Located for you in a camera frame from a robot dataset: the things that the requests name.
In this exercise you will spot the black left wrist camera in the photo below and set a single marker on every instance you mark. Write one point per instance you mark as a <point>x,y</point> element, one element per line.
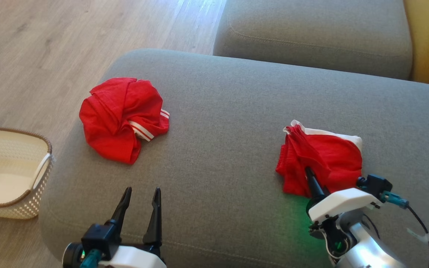
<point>101,238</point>

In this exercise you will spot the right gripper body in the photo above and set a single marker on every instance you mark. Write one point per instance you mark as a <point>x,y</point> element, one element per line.
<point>341,203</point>

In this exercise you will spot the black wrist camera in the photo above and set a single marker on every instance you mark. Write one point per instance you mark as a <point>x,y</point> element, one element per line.
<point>376,185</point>
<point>101,238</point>

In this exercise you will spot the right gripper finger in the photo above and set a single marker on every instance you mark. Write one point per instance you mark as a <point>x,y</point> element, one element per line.
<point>314,186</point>

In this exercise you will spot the red garment with striped trim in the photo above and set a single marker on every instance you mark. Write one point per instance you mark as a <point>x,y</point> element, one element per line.
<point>114,119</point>

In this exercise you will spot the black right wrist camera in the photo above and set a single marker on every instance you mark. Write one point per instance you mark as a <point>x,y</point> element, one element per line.
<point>376,185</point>

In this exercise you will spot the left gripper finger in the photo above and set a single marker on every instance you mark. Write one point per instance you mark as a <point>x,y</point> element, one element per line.
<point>155,223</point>
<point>121,210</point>

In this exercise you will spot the large grey sofa seat cushion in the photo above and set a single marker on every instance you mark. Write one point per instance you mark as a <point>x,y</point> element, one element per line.
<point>218,149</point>

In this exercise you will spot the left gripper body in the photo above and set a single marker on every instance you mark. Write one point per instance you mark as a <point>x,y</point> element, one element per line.
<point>136,258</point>

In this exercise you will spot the red garment with white trim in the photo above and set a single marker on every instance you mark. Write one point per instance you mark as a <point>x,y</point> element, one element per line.
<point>333,160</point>

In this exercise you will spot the white laundry basket brown rim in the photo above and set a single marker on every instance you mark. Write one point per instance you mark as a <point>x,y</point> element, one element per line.
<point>13,156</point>

